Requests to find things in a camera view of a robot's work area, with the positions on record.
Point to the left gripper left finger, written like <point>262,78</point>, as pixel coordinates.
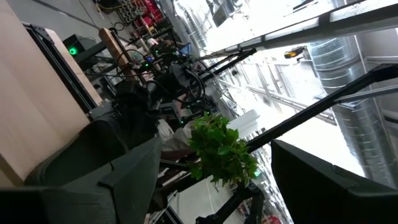
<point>124,193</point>

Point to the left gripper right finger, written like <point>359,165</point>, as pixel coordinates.
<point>311,193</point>

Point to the black rubber slide sandal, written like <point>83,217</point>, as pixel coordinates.
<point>81,155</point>

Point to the person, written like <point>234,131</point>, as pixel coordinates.
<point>174,143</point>

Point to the green leafy plant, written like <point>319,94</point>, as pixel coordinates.
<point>220,149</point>

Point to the yellow overhead device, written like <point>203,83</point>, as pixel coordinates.
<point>292,54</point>

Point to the wooden beam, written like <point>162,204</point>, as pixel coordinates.
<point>113,46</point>

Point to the black box with green light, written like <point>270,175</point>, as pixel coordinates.
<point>74,46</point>

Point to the blue-lit monitor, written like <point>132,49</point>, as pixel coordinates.
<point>185,49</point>

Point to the red storage shelving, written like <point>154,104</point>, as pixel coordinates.
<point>149,12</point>

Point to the silver ventilation duct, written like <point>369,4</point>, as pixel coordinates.
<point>363,137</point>

